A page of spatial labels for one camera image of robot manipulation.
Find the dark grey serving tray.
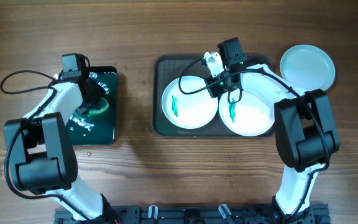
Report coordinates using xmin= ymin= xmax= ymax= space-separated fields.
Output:
xmin=152 ymin=53 xmax=274 ymax=139

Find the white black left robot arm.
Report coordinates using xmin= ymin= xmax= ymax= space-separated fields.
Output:
xmin=4 ymin=53 xmax=116 ymax=223

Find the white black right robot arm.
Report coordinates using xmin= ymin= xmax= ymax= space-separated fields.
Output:
xmin=202 ymin=38 xmax=339 ymax=223

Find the black water basin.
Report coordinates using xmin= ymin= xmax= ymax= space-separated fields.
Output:
xmin=66 ymin=66 xmax=117 ymax=146

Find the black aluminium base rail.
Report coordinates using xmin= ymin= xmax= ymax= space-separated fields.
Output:
xmin=53 ymin=204 xmax=331 ymax=224

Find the white plate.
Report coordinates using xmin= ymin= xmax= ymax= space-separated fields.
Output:
xmin=161 ymin=76 xmax=218 ymax=129
xmin=219 ymin=91 xmax=274 ymax=137

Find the green yellow sponge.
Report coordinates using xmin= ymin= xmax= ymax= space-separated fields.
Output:
xmin=88 ymin=98 xmax=109 ymax=116

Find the pale blue plate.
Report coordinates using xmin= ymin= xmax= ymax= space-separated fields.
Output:
xmin=279 ymin=44 xmax=336 ymax=91

